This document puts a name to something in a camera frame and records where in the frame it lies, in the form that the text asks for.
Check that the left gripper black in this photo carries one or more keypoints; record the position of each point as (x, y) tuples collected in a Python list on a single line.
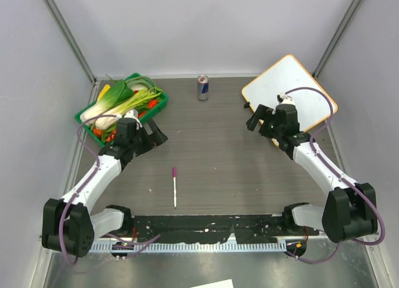
[(153, 139)]

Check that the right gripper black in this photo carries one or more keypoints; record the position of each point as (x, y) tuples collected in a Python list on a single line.
[(266, 113)]

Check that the white marker with magenta cap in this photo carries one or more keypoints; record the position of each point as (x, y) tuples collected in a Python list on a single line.
[(174, 187)]

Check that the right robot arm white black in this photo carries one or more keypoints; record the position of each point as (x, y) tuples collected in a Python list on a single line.
[(349, 210)]

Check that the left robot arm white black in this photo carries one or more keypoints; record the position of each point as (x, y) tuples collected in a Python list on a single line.
[(68, 225)]

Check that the red tomato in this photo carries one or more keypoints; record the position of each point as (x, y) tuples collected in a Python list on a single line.
[(153, 103)]

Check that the bok choy right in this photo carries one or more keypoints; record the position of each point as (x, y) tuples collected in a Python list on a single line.
[(140, 99)]

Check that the bok choy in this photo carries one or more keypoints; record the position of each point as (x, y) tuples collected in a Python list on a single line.
[(117, 94), (140, 99)]

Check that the bok choy left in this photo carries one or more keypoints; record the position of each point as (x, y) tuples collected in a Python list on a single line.
[(117, 94)]

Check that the green plastic basket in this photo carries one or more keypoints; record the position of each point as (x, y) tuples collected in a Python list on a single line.
[(107, 136)]

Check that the silver blue drink can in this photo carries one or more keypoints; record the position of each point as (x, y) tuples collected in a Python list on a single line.
[(202, 87)]

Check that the yellow vegetable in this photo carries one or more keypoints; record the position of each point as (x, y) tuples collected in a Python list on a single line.
[(103, 91)]

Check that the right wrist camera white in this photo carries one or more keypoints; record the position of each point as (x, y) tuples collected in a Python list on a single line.
[(285, 99)]

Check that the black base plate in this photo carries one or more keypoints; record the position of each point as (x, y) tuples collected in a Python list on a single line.
[(212, 229)]

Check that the white slotted cable duct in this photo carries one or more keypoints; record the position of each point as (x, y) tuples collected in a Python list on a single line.
[(108, 245)]

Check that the aluminium frame post left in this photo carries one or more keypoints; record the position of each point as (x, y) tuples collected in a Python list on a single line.
[(68, 35)]

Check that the aluminium frame post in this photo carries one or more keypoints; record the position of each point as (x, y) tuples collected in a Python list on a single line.
[(341, 29), (68, 35)]

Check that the aluminium frame post right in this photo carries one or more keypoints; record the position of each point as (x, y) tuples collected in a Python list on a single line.
[(341, 29)]

